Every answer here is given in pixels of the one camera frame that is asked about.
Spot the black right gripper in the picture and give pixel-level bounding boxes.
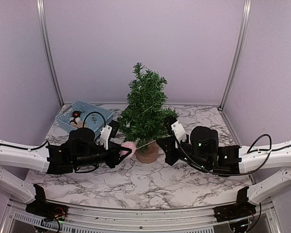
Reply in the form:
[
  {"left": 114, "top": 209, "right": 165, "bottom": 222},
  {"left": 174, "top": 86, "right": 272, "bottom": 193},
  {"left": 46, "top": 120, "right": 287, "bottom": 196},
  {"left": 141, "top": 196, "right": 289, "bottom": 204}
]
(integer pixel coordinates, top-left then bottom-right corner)
[{"left": 157, "top": 136, "right": 210, "bottom": 171}]

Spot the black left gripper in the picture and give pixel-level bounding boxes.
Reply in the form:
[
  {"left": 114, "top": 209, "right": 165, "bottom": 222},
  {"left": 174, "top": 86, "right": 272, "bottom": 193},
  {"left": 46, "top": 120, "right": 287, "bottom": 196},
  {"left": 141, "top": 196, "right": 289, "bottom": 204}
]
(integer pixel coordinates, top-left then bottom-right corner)
[{"left": 74, "top": 141, "right": 131, "bottom": 169}]

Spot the beige burlap bow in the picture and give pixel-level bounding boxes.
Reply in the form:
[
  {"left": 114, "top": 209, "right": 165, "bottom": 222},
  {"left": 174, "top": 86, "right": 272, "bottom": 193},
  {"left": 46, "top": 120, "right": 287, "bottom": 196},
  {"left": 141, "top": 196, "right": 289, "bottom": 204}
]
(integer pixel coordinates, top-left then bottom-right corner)
[{"left": 76, "top": 121, "right": 83, "bottom": 129}]

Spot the left aluminium corner post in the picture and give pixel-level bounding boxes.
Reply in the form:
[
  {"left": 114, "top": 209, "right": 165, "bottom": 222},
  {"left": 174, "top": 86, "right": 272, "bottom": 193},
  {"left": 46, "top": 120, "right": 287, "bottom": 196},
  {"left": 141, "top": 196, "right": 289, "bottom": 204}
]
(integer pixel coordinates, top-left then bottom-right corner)
[{"left": 36, "top": 0, "right": 64, "bottom": 107}]

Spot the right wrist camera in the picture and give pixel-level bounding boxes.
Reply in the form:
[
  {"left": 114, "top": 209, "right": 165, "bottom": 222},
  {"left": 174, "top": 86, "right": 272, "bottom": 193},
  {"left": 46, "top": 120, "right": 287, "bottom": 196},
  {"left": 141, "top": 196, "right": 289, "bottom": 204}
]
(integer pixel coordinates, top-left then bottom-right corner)
[{"left": 164, "top": 116, "right": 189, "bottom": 149}]

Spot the right aluminium corner post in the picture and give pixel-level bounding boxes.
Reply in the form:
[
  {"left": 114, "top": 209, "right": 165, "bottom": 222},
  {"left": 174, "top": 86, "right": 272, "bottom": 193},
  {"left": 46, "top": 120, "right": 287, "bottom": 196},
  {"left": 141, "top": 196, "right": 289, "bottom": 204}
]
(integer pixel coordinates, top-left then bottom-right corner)
[{"left": 219, "top": 0, "right": 252, "bottom": 111}]

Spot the dark red bauble ornament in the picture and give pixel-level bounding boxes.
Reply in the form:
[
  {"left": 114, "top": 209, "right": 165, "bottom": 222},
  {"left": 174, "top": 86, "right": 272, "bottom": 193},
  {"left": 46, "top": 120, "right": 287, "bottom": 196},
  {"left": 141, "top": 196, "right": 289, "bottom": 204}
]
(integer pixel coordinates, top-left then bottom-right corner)
[{"left": 72, "top": 111, "right": 83, "bottom": 118}]

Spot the small green christmas tree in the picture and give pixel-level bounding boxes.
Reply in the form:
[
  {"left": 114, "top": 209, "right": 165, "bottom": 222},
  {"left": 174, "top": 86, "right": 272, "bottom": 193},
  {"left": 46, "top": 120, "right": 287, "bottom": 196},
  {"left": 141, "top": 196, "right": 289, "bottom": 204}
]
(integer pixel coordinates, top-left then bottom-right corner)
[{"left": 117, "top": 62, "right": 178, "bottom": 164}]

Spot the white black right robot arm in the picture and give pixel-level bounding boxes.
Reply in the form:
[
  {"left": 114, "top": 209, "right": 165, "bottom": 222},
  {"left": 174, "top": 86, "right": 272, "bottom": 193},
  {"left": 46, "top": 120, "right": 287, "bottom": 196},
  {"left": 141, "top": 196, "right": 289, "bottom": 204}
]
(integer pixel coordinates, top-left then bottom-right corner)
[{"left": 156, "top": 122, "right": 291, "bottom": 222}]

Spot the white cotton boll sprig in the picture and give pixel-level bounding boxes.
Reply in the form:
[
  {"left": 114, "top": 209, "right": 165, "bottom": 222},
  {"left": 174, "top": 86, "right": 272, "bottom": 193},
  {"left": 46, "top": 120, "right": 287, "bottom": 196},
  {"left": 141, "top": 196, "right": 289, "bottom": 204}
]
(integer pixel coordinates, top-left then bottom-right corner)
[{"left": 69, "top": 117, "right": 81, "bottom": 127}]

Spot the light blue perforated plastic basket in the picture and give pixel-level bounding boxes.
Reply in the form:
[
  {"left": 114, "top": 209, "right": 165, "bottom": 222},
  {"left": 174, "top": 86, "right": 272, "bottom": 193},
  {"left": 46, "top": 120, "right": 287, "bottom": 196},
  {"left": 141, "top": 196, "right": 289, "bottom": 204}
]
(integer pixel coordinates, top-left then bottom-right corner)
[{"left": 56, "top": 100, "right": 113, "bottom": 136}]

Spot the aluminium corner post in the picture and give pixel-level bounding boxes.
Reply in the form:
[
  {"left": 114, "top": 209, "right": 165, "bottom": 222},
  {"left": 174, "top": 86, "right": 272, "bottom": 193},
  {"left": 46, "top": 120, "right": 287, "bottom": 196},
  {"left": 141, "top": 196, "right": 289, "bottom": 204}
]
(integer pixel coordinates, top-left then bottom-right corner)
[
  {"left": 219, "top": 0, "right": 252, "bottom": 111},
  {"left": 36, "top": 0, "right": 64, "bottom": 107}
]

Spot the aluminium front rail frame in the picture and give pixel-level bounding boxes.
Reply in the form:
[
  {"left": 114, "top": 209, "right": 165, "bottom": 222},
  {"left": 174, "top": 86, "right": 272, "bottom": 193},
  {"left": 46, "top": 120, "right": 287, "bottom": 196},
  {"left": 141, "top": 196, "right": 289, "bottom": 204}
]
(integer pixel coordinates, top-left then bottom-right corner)
[{"left": 0, "top": 198, "right": 282, "bottom": 233}]

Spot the pink fluffy pompom ornament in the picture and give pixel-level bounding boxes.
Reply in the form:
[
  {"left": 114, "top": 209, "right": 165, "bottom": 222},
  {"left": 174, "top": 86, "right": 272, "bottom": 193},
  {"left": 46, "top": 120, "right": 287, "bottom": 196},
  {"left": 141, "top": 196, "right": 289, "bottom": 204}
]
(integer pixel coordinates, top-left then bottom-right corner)
[{"left": 120, "top": 142, "right": 158, "bottom": 156}]

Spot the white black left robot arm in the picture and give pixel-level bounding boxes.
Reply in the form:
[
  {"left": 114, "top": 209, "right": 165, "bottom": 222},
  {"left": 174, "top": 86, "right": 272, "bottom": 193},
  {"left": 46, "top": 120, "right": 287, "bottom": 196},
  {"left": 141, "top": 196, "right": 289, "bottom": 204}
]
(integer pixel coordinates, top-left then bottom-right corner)
[{"left": 0, "top": 120, "right": 132, "bottom": 218}]

